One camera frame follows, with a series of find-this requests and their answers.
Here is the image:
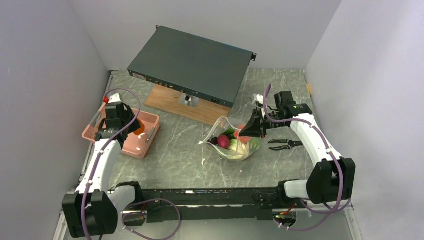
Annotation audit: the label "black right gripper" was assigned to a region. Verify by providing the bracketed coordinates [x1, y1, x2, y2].
[239, 106, 287, 139]

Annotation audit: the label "red peach fake fruit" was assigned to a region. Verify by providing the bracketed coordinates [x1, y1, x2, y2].
[233, 124, 252, 144]

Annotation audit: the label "orange fake fruit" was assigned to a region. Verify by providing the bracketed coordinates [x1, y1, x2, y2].
[133, 119, 145, 136]

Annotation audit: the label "clear zip top bag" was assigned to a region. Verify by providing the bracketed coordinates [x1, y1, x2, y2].
[199, 116, 256, 160]

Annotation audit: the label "dark red fake fruit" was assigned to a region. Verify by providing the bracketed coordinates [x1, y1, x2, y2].
[217, 134, 231, 149]

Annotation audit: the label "dark purple fake eggplant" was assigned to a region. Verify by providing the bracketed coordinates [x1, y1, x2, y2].
[207, 137, 219, 145]

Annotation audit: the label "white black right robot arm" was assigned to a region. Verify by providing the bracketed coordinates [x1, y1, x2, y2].
[240, 91, 356, 208]

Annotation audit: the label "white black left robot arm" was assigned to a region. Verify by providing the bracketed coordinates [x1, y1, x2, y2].
[62, 101, 144, 240]

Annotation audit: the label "green fake vegetable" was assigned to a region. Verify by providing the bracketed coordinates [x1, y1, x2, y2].
[247, 138, 261, 154]

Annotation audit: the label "pink plastic basket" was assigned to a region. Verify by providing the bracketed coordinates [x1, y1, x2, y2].
[82, 103, 160, 160]

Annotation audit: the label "wooden board stand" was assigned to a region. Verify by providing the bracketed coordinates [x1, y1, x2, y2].
[144, 85, 231, 125]

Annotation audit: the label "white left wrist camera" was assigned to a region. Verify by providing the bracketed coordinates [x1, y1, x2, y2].
[102, 92, 123, 104]

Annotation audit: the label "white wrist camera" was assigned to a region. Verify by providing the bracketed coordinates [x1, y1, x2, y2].
[252, 93, 264, 112]
[102, 92, 123, 104]

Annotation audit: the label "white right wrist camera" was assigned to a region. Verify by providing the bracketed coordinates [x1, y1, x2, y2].
[252, 93, 264, 112]

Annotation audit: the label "black handled pliers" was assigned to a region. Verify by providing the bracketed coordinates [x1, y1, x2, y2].
[268, 139, 304, 151]

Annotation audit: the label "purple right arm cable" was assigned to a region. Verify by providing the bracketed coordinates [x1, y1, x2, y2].
[262, 83, 352, 232]

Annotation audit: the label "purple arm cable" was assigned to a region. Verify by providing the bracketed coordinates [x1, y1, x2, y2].
[262, 83, 352, 232]
[81, 88, 182, 240]

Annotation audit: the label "dark rack network switch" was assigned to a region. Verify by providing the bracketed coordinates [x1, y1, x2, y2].
[127, 26, 257, 108]

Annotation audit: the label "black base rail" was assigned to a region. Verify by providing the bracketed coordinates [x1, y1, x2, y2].
[123, 187, 303, 223]

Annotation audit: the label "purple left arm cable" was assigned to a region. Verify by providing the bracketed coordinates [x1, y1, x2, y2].
[81, 88, 182, 240]

